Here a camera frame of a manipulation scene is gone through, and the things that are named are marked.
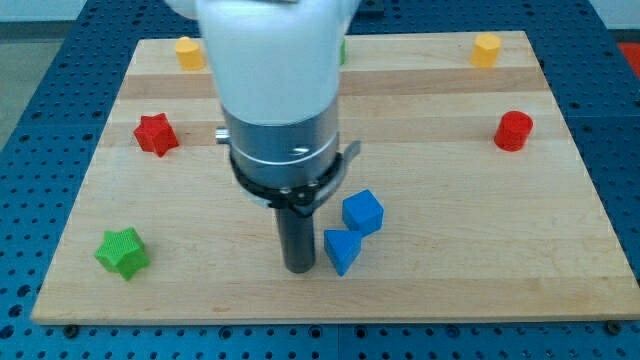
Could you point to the green star block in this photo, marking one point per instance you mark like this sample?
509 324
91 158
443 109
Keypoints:
122 252

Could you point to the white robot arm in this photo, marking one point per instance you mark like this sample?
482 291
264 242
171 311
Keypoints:
276 68

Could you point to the wooden board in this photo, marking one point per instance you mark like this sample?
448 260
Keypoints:
471 232

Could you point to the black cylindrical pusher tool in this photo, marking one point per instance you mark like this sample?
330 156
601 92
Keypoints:
297 238

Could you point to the red star block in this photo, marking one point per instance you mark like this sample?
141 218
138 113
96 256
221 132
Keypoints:
155 134

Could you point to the blue triangular prism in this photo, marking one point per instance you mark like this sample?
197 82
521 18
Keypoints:
342 247

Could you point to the yellow hexagon block right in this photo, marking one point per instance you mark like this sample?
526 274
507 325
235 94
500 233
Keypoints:
485 50

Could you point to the yellow block left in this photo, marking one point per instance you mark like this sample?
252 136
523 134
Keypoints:
189 54

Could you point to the red cylinder block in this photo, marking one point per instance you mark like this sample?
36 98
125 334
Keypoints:
513 131

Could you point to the blue cube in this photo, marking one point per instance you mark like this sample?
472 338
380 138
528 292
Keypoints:
362 212

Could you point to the green block behind arm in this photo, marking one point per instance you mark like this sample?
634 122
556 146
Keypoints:
343 55

